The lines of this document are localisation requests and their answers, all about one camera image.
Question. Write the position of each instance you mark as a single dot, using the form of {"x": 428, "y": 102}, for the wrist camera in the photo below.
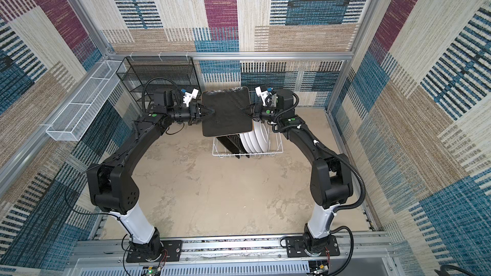
{"x": 265, "y": 94}
{"x": 189, "y": 96}

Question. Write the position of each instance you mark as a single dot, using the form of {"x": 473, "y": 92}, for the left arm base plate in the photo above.
{"x": 166, "y": 251}

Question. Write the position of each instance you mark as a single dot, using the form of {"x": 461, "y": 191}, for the floral square plate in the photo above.
{"x": 229, "y": 145}

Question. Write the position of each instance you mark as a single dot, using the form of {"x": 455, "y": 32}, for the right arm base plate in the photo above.
{"x": 304, "y": 246}

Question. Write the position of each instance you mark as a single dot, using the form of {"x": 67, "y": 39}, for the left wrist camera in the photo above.
{"x": 189, "y": 96}

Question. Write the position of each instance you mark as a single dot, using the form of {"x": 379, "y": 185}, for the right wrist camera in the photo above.
{"x": 265, "y": 94}

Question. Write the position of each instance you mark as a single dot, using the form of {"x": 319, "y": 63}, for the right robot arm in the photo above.
{"x": 335, "y": 184}

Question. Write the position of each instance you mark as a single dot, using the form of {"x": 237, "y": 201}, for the white mesh wall basket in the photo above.
{"x": 76, "y": 117}

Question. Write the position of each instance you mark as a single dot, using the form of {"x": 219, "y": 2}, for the black square plate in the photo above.
{"x": 228, "y": 118}
{"x": 239, "y": 149}

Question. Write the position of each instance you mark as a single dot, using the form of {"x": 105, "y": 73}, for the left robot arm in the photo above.
{"x": 110, "y": 183}

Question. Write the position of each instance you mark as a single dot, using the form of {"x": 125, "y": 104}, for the black wire shelf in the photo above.
{"x": 144, "y": 75}

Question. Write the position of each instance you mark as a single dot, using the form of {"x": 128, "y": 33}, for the white wire dish rack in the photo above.
{"x": 275, "y": 146}

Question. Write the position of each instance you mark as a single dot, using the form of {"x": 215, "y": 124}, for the white round plate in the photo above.
{"x": 254, "y": 144}
{"x": 245, "y": 143}
{"x": 262, "y": 135}

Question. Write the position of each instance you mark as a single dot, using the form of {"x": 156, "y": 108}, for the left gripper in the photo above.
{"x": 196, "y": 114}

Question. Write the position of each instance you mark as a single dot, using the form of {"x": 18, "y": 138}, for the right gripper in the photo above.
{"x": 257, "y": 110}

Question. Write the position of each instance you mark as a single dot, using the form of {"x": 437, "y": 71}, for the aluminium mounting rail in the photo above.
{"x": 240, "y": 255}

